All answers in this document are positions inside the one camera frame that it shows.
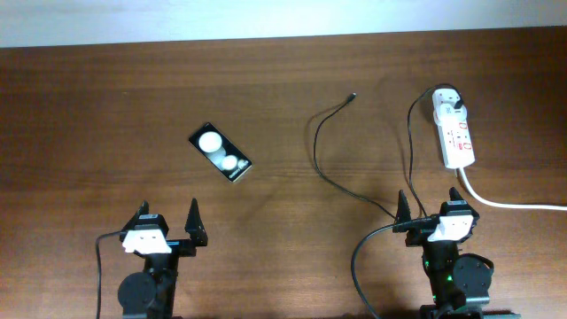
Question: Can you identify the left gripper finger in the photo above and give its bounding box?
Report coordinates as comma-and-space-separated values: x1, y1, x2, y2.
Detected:
184, 198, 208, 246
119, 200, 149, 242

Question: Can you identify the black Galaxy smartphone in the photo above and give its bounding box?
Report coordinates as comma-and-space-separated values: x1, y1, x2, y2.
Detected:
188, 122, 252, 183

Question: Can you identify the black charging cable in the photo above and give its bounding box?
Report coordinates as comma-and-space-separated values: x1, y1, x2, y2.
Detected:
312, 83, 466, 221

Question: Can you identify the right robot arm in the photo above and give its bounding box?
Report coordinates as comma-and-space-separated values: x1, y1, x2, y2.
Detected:
393, 188, 494, 318

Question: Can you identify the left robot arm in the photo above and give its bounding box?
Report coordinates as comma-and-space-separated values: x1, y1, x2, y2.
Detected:
117, 199, 208, 319

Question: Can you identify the white charger plug adapter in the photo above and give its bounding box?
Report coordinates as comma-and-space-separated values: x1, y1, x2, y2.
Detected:
432, 89, 468, 126

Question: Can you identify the white power strip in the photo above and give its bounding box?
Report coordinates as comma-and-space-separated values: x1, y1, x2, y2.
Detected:
431, 87, 476, 170

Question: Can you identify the white power strip cord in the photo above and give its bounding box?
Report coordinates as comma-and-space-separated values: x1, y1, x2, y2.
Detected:
456, 167, 567, 212

